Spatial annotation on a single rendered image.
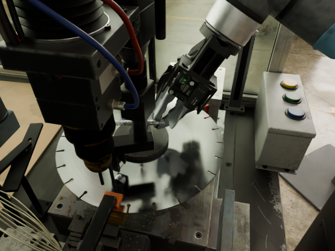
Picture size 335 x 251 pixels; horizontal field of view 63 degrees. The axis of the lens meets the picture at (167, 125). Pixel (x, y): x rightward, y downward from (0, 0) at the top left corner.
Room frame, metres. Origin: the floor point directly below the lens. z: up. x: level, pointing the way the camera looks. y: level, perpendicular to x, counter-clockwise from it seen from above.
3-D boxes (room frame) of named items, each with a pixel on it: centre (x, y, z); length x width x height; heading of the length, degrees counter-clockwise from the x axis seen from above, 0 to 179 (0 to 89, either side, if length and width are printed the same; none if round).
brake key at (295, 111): (0.55, -0.33, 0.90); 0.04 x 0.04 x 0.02
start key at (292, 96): (0.61, -0.34, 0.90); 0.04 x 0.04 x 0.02
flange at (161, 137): (0.40, 0.05, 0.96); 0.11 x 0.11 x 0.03
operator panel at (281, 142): (0.62, -0.33, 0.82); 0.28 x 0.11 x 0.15; 167
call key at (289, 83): (0.68, -0.36, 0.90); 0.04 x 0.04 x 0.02
